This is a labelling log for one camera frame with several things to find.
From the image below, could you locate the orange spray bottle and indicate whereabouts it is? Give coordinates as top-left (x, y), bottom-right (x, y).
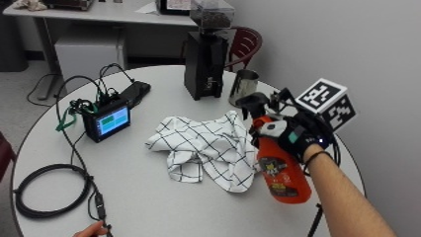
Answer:
top-left (235, 92), bottom-right (313, 204)

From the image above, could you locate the black wrist band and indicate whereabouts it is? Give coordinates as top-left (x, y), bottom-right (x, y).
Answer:
top-left (302, 150), bottom-right (337, 167)

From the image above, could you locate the steel milk pitcher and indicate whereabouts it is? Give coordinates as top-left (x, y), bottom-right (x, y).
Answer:
top-left (227, 69), bottom-right (261, 108)

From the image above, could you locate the white checked cloth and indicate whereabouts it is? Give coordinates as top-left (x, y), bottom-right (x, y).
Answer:
top-left (145, 110), bottom-right (261, 194)

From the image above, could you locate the white marker cube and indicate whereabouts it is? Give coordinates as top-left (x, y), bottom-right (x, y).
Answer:
top-left (294, 77), bottom-right (358, 134)

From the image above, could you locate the black coffee grinder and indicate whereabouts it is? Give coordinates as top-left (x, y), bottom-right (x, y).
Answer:
top-left (182, 0), bottom-right (237, 102)

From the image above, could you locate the dark red chair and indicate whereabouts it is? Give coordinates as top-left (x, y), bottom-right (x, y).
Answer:
top-left (223, 26), bottom-right (263, 72)

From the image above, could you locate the small black screen device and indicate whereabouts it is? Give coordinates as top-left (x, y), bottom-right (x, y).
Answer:
top-left (81, 95), bottom-right (133, 143)

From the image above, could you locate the white cabinet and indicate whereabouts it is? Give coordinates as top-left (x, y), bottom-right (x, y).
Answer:
top-left (53, 35), bottom-right (129, 94)

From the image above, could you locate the grey desk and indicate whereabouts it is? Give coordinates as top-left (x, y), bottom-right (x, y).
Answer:
top-left (1, 0), bottom-right (198, 102)

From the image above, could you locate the crumpled beige cloth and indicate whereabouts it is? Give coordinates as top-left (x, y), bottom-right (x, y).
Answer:
top-left (12, 0), bottom-right (49, 12)

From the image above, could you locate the thin black cable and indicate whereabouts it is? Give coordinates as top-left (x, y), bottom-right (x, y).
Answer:
top-left (53, 63), bottom-right (137, 237)

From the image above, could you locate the green strap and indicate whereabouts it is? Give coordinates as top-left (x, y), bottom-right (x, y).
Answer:
top-left (53, 106), bottom-right (78, 132)

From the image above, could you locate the coiled black cable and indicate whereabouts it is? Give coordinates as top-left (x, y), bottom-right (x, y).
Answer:
top-left (12, 163), bottom-right (94, 219)

